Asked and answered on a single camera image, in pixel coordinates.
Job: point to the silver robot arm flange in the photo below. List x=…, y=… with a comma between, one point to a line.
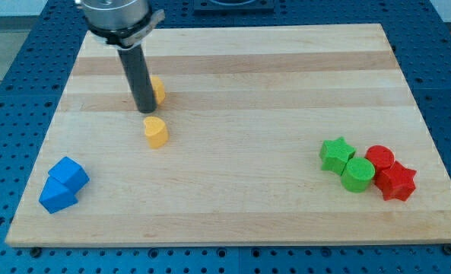
x=120, y=23

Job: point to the yellow heart block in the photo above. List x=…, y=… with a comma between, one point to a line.
x=156, y=132

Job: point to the green star block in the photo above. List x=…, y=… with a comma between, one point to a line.
x=335, y=155

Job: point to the red star block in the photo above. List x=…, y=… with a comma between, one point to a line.
x=396, y=182

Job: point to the wooden board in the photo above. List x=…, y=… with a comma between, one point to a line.
x=247, y=110

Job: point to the yellow block behind rod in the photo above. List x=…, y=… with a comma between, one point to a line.
x=159, y=89

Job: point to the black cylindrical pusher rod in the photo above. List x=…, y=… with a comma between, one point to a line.
x=138, y=78

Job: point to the green cylinder block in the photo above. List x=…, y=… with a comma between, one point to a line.
x=357, y=175

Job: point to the red cylinder block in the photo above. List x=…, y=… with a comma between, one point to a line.
x=380, y=157

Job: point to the blue cube block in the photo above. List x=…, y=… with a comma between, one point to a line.
x=70, y=174

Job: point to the blue triangle block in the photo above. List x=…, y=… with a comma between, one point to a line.
x=55, y=196

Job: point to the dark mount plate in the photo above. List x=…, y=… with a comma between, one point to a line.
x=233, y=5

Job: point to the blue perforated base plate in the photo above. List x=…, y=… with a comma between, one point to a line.
x=30, y=91

